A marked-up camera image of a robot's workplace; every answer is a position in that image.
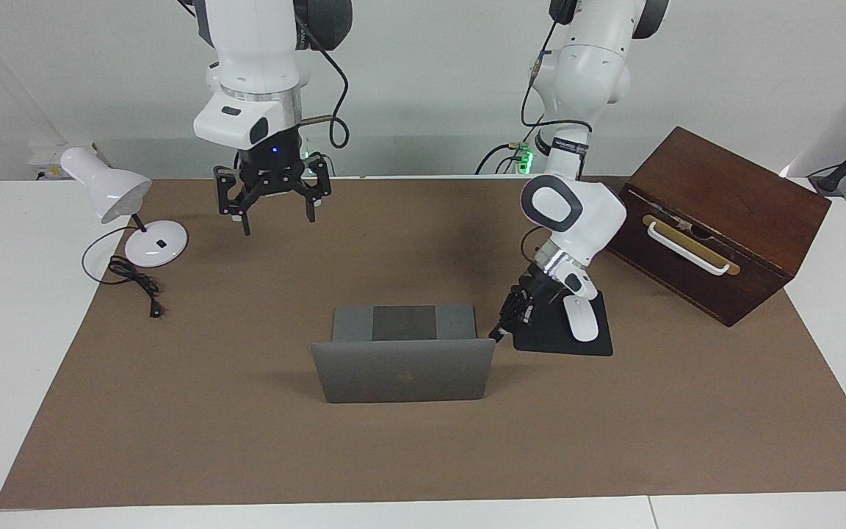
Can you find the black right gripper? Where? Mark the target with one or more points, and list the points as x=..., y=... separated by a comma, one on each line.
x=272, y=154

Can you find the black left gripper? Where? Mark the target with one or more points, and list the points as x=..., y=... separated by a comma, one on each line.
x=537, y=290

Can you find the grey apple laptop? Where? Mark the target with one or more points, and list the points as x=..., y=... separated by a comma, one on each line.
x=408, y=375

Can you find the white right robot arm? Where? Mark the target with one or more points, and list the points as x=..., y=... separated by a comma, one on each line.
x=254, y=66

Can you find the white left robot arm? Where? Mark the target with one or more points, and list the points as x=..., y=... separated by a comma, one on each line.
x=592, y=213

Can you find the black mouse pad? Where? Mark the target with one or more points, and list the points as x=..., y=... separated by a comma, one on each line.
x=548, y=338

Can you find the white computer mouse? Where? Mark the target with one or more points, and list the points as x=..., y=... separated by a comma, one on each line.
x=583, y=323

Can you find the white desk lamp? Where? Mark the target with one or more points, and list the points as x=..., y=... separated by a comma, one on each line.
x=158, y=246

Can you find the brown table mat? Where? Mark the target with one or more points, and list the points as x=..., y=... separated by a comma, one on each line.
x=247, y=426

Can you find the dark brown wooden box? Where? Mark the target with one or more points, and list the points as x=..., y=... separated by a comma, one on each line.
x=724, y=184

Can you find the white wall power strip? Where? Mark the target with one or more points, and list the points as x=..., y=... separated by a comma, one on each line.
x=56, y=156

